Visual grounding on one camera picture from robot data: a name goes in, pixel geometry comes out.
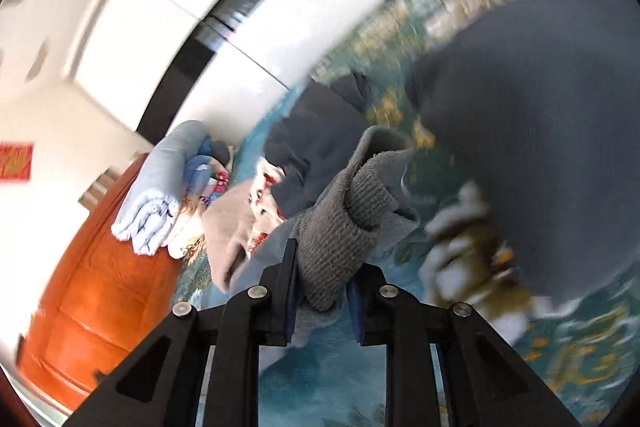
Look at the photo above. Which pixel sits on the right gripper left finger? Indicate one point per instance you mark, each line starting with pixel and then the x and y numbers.
pixel 200 367

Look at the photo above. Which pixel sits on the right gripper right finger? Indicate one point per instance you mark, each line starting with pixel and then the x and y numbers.
pixel 446 366

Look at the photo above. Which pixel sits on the blue-grey knit sweater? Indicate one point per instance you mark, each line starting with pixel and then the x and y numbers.
pixel 363 212

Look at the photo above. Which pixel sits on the orange wooden headboard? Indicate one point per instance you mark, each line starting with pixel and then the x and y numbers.
pixel 100 303

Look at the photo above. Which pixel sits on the floral folded quilt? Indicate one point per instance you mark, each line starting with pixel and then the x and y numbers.
pixel 206 178

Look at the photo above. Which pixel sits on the light blue folded quilt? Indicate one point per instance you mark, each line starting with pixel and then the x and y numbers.
pixel 153 201

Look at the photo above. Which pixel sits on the fluffy beige yellow sweater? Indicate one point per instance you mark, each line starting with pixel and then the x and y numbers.
pixel 227 223

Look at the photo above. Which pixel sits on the cartoon print white pants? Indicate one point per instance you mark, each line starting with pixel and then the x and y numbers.
pixel 267 214

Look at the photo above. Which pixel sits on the dark grey garment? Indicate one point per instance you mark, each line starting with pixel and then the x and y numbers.
pixel 539 99

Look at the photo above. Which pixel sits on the white black wardrobe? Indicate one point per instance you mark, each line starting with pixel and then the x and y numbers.
pixel 152 64

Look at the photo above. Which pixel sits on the red wall decoration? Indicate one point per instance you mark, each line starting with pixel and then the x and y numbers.
pixel 16 161

